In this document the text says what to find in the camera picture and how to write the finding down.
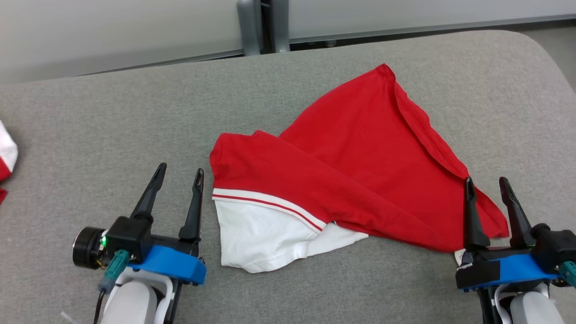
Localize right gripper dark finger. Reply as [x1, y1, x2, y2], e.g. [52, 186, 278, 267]
[463, 176, 491, 252]
[498, 176, 535, 248]

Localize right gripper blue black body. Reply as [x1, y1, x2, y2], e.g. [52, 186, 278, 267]
[455, 246, 562, 293]

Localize red shorts with white trim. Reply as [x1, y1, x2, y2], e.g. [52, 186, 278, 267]
[0, 121, 18, 205]

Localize red white basketball jersey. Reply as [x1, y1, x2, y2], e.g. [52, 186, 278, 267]
[210, 63, 510, 274]

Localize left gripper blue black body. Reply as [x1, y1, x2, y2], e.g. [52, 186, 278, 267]
[128, 235, 207, 287]

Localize grey partition base rail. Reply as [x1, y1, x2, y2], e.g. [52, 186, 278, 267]
[81, 49, 246, 77]
[288, 13, 576, 44]

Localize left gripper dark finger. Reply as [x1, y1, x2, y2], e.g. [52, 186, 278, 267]
[130, 162, 167, 222]
[179, 168, 205, 242]

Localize grey rounded partition post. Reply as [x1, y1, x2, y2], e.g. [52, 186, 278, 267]
[270, 0, 291, 53]
[237, 0, 263, 57]

